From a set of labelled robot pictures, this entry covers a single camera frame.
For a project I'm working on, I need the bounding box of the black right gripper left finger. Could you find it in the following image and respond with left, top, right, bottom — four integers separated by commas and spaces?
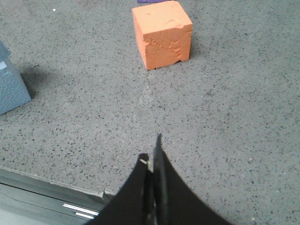
87, 153, 154, 225

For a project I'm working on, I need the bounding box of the light blue foam cube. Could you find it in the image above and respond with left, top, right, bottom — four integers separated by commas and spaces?
0, 43, 31, 114

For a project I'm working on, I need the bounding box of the purple foam cube right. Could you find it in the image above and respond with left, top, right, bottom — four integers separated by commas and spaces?
137, 0, 168, 4

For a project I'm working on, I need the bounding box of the chipped orange foam cube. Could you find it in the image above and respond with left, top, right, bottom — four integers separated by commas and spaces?
132, 0, 193, 70

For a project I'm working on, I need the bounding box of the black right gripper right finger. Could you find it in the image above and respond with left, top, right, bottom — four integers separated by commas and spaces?
153, 134, 230, 225

